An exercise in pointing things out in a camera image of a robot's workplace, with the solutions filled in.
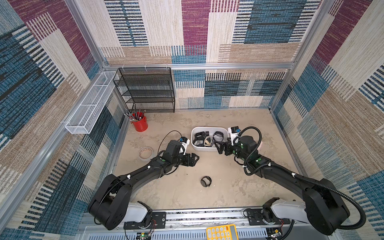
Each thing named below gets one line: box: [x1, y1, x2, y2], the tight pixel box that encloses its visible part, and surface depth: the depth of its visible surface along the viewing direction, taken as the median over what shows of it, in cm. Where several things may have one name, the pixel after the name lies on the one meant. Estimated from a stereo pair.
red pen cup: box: [132, 112, 148, 132], surface depth 108 cm
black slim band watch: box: [200, 176, 212, 188], surface depth 87 cm
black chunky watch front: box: [192, 131, 207, 147], surface depth 101 cm
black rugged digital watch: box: [212, 131, 224, 142], surface depth 104 cm
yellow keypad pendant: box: [206, 224, 239, 240], surface depth 70 cm
